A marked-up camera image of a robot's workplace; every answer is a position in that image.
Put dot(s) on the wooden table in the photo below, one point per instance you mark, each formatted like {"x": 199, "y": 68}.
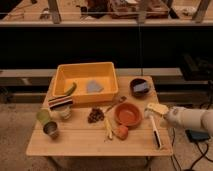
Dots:
{"x": 78, "y": 138}

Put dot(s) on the green pickle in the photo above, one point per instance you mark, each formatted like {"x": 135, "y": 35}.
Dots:
{"x": 71, "y": 89}

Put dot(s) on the black foot pedal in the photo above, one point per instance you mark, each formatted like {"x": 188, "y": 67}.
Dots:
{"x": 195, "y": 136}

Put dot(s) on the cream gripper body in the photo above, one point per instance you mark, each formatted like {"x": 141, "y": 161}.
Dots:
{"x": 158, "y": 108}

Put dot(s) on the grey cloth piece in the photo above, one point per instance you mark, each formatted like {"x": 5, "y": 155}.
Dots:
{"x": 93, "y": 87}

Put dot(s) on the dark purple bowl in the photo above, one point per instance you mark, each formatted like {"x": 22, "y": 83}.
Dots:
{"x": 135, "y": 82}

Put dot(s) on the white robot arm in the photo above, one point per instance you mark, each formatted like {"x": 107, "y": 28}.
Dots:
{"x": 182, "y": 117}

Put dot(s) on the wooden spoon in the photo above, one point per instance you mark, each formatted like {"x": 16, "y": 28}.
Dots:
{"x": 116, "y": 102}

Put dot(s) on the orange bowl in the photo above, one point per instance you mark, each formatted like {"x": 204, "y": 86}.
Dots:
{"x": 127, "y": 114}

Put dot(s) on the yellow plastic bin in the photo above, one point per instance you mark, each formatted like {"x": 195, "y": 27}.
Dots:
{"x": 82, "y": 74}

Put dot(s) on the bunch of dark grapes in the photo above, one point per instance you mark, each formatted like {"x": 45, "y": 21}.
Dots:
{"x": 95, "y": 115}

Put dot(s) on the blue sponge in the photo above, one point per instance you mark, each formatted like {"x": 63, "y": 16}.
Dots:
{"x": 142, "y": 87}

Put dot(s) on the white handled brush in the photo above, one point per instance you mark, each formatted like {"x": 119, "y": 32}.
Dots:
{"x": 154, "y": 130}

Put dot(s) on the green cup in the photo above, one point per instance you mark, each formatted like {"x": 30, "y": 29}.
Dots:
{"x": 43, "y": 116}

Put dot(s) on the orange apple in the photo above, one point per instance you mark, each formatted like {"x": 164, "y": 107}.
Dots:
{"x": 121, "y": 132}

